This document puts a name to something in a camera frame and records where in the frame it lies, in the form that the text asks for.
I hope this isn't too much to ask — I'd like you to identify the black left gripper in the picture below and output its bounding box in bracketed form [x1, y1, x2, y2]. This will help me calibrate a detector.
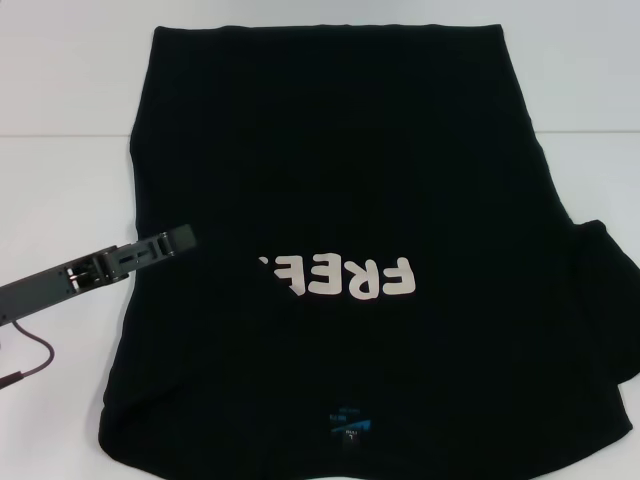
[0, 223, 197, 329]

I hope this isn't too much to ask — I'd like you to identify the dark left arm cable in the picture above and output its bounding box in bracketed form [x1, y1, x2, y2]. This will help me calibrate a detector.
[0, 322, 55, 391]

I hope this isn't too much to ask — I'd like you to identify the black t-shirt with FREE print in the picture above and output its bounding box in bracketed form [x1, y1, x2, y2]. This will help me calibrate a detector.
[99, 22, 640, 480]

